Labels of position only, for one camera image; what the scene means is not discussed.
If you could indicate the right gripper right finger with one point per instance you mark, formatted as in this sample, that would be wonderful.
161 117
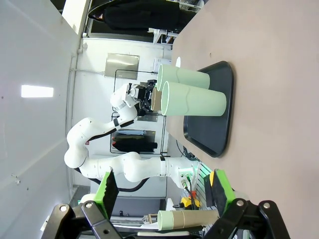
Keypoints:
220 194

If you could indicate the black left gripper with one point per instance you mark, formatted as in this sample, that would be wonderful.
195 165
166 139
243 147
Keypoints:
143 97

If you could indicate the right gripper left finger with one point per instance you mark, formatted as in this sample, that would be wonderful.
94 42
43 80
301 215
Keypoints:
106 194

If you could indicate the mint green plastic cup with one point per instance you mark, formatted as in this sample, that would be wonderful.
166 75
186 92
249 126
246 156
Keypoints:
192 77
199 102
165 219

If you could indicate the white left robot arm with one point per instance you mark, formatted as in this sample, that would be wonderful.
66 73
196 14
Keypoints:
99 169

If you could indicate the brown plastic cup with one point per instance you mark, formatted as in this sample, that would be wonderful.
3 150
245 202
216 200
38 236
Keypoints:
197 218

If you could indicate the yellow emergency stop box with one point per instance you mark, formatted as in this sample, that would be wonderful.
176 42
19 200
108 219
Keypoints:
187 201

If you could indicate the dark hanging clothes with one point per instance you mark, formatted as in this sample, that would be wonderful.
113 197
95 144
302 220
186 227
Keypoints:
132 144

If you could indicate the black plastic tray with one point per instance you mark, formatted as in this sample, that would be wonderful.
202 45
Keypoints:
207 134

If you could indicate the rectangular ceiling light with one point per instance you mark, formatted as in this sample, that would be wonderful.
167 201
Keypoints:
37 91

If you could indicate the grey metal wall panel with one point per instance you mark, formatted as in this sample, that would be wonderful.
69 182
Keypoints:
122 66

